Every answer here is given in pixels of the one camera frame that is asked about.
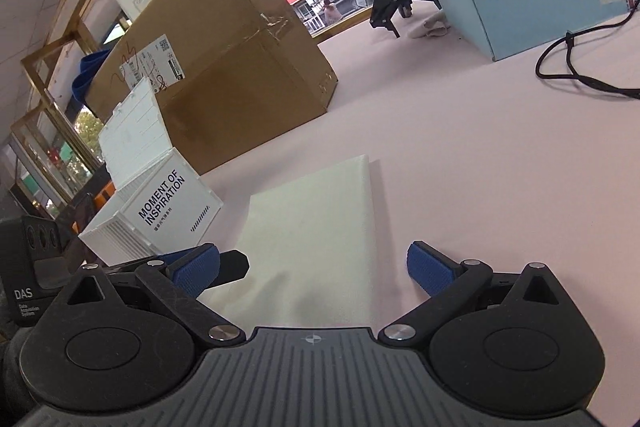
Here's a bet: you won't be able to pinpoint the white plastic storage box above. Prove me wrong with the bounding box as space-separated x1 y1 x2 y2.
79 78 222 267

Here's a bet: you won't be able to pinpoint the cream cloth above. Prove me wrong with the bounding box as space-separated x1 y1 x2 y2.
199 156 378 333

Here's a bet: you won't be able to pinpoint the blue cloth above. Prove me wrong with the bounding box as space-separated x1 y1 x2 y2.
72 49 111 104

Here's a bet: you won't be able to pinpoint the large brown cardboard box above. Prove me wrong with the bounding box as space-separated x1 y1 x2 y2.
86 0 337 173

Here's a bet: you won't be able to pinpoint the crumpled white paper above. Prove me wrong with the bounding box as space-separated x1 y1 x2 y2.
408 11 450 39

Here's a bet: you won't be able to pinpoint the black cables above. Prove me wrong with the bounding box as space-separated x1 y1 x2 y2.
534 0 640 101

